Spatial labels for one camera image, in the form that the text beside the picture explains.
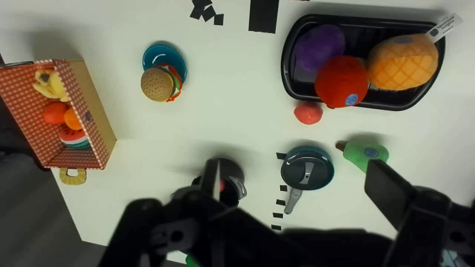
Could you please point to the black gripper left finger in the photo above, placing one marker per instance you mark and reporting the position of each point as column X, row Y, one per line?
column 212, row 179

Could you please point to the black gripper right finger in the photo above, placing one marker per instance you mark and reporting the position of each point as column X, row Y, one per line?
column 391, row 194

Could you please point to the red toy inside pot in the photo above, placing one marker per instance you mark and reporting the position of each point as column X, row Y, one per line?
column 224, row 186

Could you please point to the small black pot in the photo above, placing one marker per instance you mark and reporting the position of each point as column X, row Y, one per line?
column 234, row 173

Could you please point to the green plush pear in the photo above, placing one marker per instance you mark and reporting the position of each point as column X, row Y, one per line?
column 359, row 154

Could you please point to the teal frying pan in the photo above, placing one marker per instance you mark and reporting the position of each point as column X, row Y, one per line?
column 293, row 200

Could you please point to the toy burger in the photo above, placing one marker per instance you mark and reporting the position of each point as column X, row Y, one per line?
column 158, row 85

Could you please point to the small red toy tomato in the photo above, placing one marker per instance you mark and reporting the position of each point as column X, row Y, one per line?
column 308, row 114

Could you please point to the red plush apple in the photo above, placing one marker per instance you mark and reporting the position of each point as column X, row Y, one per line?
column 342, row 82

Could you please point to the orange plush pineapple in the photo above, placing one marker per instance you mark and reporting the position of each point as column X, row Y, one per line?
column 403, row 62

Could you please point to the red checkered basket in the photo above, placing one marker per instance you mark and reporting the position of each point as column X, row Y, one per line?
column 94, row 114

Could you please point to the small blue plate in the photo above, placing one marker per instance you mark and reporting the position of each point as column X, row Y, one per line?
column 158, row 53

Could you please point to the toy watermelon slice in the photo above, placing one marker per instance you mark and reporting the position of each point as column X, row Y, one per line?
column 75, row 140

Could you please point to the orange toy fruit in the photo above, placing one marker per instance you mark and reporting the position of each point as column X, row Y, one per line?
column 75, row 121

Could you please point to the black plastic tray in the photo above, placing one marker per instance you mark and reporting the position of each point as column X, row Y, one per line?
column 357, row 38

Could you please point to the purple plush fruit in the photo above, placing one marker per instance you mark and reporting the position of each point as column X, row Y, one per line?
column 317, row 47

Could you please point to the black tape pieces cluster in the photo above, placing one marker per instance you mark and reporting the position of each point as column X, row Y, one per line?
column 207, row 13

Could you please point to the red-orange toy tomato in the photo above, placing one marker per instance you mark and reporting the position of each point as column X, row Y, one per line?
column 54, row 114

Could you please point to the black rectangular patch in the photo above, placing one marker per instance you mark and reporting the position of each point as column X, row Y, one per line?
column 264, row 16

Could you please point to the white plush tag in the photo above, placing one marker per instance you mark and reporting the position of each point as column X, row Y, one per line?
column 443, row 28

